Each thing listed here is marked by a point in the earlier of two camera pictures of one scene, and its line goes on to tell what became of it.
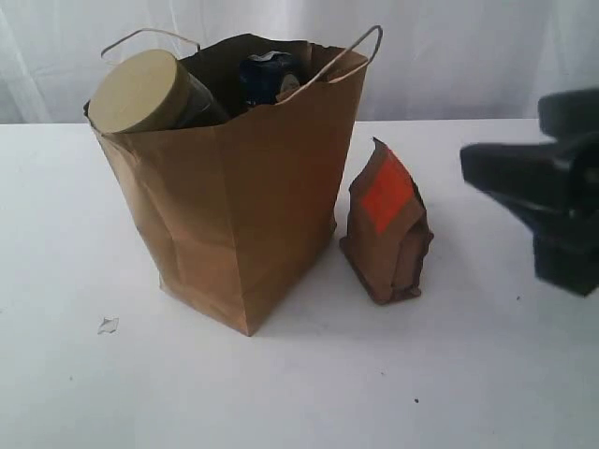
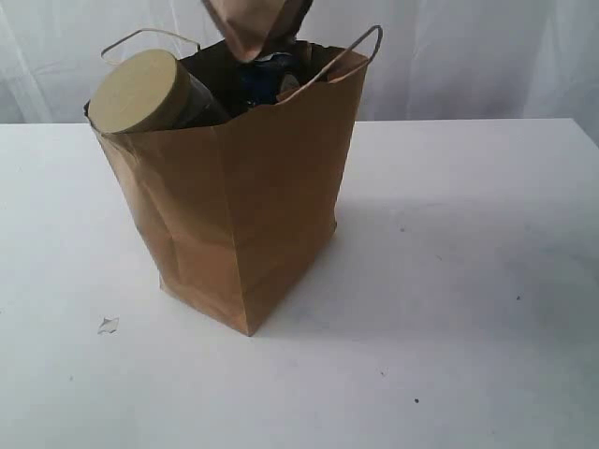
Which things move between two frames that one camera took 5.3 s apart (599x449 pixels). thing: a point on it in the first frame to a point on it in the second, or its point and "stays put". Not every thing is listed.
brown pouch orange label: (387, 231) to (259, 28)
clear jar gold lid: (152, 89) stays put
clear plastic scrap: (109, 325) stays put
